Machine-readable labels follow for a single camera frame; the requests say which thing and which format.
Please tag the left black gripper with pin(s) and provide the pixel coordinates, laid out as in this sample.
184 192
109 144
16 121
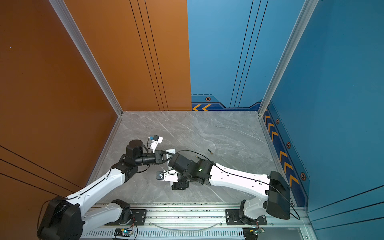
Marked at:
157 154

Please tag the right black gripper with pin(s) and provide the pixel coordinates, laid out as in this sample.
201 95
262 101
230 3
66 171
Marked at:
179 186

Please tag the white remote control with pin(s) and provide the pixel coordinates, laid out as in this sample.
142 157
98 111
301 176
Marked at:
172 151

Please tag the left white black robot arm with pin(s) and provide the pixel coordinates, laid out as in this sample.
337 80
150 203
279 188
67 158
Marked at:
71 217

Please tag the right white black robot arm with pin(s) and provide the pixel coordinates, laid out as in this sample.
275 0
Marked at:
271 193

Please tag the left circuit board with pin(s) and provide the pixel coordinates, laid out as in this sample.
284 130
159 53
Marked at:
123 233

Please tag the circuit board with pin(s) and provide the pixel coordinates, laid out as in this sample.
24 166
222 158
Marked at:
123 233
252 233

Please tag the right circuit board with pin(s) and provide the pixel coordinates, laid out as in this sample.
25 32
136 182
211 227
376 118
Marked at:
252 233

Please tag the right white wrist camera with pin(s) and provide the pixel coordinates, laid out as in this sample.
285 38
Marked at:
168 176

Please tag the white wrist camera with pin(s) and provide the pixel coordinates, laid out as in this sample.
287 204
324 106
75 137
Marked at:
154 142
168 176

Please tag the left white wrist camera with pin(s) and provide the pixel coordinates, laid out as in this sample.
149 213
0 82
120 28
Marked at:
154 142

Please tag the aluminium front rail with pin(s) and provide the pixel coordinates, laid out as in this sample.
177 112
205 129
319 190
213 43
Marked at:
202 222

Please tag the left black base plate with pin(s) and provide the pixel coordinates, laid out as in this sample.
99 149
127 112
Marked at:
135 217

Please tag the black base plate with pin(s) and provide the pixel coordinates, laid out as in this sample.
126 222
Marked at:
234 217
135 217

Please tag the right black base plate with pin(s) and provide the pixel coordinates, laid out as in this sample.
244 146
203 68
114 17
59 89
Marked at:
234 217

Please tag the left aluminium corner post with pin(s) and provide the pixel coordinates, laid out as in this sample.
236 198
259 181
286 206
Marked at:
75 34

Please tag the aluminium corner post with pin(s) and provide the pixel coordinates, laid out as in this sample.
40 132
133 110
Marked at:
75 34
292 43

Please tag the right aluminium corner post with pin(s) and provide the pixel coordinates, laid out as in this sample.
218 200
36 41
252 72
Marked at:
292 43

